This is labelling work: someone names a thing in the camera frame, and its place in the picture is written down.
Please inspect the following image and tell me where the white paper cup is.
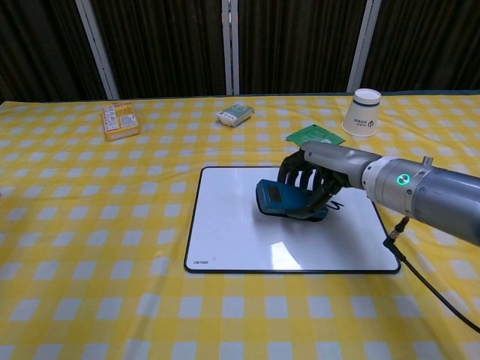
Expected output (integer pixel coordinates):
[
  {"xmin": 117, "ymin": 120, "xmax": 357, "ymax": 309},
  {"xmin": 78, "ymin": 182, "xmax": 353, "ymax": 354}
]
[{"xmin": 340, "ymin": 88, "xmax": 383, "ymax": 138}]

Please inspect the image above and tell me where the white partition post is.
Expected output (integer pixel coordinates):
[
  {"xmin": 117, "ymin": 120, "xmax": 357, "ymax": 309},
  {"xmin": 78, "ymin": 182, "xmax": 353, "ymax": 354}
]
[
  {"xmin": 346, "ymin": 0, "xmax": 383, "ymax": 93},
  {"xmin": 74, "ymin": 0, "xmax": 122, "ymax": 101},
  {"xmin": 221, "ymin": 0, "xmax": 242, "ymax": 96}
]

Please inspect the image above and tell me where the orange snack box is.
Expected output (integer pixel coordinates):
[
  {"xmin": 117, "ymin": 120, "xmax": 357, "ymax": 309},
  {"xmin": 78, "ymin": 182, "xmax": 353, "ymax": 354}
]
[{"xmin": 101, "ymin": 101, "xmax": 142, "ymax": 143}]

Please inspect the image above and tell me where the yellow white checkered tablecloth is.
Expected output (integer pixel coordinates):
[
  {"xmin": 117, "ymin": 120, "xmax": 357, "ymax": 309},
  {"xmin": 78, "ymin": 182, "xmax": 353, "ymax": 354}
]
[{"xmin": 0, "ymin": 91, "xmax": 480, "ymax": 360}]

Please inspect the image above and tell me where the blue board eraser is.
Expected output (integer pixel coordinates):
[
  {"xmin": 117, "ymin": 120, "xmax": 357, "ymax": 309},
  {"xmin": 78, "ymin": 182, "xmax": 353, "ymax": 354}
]
[{"xmin": 255, "ymin": 178, "xmax": 331, "ymax": 224}]

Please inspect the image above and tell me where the small pocket tissue pack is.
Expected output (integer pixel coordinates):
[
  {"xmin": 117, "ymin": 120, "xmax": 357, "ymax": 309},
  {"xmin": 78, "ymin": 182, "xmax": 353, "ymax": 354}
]
[{"xmin": 216, "ymin": 103, "xmax": 256, "ymax": 128}]

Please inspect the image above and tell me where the green foil packet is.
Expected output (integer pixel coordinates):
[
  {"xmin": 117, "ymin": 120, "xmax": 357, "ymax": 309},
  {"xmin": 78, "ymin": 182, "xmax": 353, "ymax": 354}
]
[{"xmin": 285, "ymin": 124, "xmax": 347, "ymax": 148}]

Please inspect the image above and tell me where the white board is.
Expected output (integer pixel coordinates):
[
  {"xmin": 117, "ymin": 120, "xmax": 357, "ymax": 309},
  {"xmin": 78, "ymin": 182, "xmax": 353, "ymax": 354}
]
[{"xmin": 183, "ymin": 166, "xmax": 402, "ymax": 275}]

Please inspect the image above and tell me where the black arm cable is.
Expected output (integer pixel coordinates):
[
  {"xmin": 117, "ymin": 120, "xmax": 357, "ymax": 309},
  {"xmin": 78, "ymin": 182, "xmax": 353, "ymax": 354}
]
[{"xmin": 382, "ymin": 216, "xmax": 480, "ymax": 335}]

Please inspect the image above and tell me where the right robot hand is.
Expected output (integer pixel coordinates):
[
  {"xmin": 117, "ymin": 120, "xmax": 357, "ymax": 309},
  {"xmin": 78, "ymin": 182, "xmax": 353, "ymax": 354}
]
[{"xmin": 277, "ymin": 141, "xmax": 371, "ymax": 223}]

